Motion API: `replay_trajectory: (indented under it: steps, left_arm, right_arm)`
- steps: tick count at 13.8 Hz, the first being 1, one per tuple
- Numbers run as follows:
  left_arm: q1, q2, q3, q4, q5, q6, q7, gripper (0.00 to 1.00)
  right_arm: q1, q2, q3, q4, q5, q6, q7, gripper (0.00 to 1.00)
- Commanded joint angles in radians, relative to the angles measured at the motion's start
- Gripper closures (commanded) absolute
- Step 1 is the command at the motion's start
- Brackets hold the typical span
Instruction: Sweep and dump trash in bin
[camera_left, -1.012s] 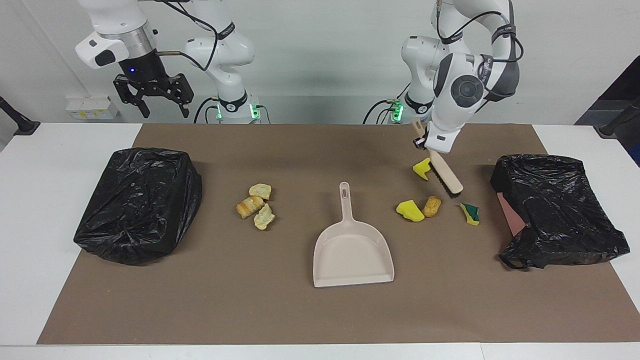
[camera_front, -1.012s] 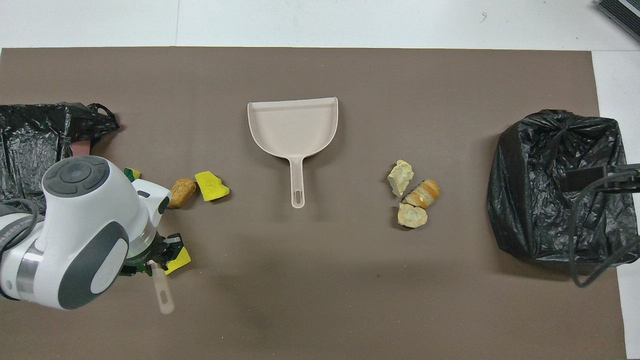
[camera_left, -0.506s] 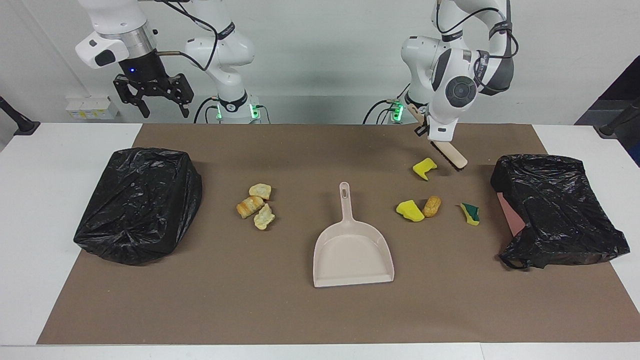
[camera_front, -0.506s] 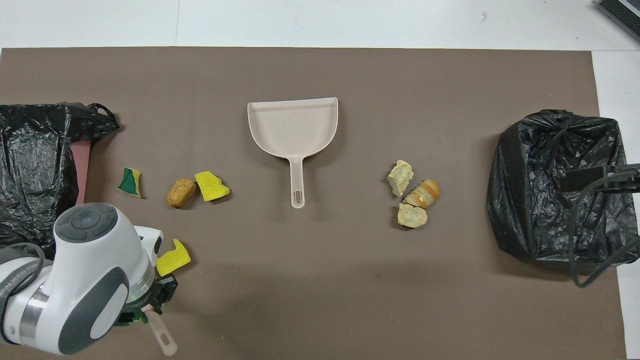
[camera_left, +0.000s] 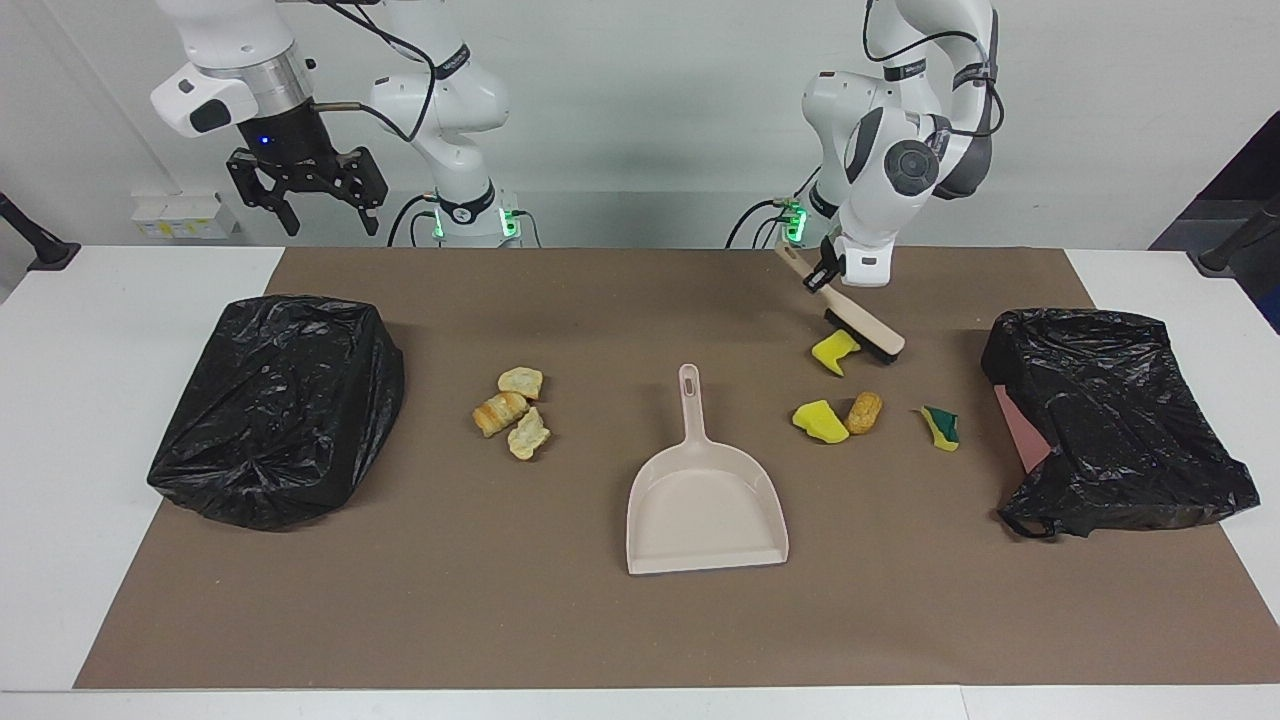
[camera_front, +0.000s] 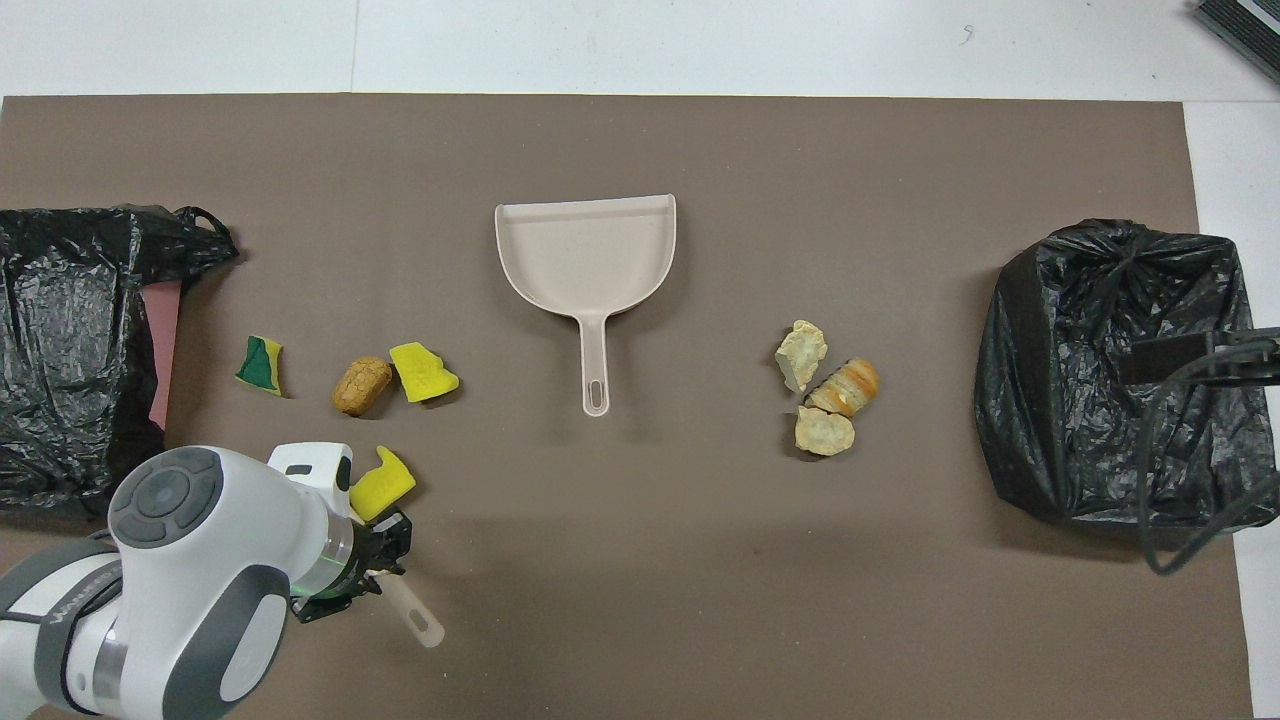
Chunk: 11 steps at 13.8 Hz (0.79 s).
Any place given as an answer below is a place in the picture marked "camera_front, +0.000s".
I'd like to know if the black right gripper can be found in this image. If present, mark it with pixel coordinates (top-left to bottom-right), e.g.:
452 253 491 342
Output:
1119 326 1280 386

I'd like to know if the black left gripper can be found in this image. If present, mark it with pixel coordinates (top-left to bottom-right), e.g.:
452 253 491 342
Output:
338 508 413 603

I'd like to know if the beige hand brush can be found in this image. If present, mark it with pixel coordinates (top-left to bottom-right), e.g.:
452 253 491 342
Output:
375 570 446 649

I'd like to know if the notched yellow sponge piece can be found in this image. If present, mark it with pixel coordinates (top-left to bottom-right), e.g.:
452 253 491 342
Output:
348 446 417 523

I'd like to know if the brown bread roll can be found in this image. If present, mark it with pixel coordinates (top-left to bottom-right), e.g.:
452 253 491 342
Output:
332 356 394 417

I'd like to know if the green and yellow sponge piece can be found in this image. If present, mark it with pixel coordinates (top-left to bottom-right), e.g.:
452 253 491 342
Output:
235 335 284 398

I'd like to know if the striped croissant piece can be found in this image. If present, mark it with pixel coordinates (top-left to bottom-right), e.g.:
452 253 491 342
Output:
805 357 881 418

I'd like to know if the pale bread chunk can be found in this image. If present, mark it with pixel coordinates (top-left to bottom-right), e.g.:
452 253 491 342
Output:
775 319 829 394
795 405 857 458

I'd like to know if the beige plastic dustpan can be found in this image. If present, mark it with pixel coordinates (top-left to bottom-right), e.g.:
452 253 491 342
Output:
494 193 678 418

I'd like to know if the black knotted trash bag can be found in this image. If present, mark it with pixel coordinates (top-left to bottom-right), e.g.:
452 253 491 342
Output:
974 218 1280 536

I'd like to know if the pink bin box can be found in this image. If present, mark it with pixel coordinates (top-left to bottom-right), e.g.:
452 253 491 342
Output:
148 281 183 432

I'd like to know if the brown table mat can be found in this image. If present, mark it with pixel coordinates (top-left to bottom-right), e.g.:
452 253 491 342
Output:
0 93 1256 720

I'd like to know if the black ribbed block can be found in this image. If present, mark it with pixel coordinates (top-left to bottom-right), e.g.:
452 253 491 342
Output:
1190 0 1280 86

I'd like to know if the black bag over pink box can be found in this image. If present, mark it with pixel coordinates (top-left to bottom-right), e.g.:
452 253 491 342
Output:
0 205 241 521

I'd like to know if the dark right arm cable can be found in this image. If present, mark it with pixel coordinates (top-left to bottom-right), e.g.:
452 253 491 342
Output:
1138 340 1280 576

